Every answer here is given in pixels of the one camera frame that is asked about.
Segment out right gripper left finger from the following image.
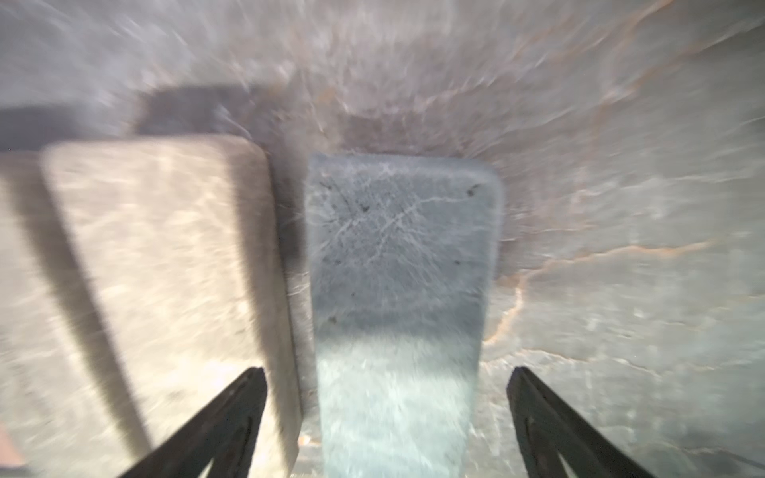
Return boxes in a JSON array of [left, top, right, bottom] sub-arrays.
[[122, 368, 268, 478]]

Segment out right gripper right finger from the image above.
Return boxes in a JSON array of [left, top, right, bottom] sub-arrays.
[[506, 366, 651, 477]]

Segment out grey case mint lining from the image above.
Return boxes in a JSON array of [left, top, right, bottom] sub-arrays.
[[43, 135, 302, 477]]

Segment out mint case blue glasses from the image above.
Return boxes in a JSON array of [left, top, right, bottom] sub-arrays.
[[305, 155, 504, 477]]

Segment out grey mint case red sunglasses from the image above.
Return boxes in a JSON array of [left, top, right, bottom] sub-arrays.
[[1, 153, 131, 477]]

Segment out pink case black sunglasses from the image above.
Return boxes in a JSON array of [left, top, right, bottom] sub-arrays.
[[0, 426, 27, 470]]

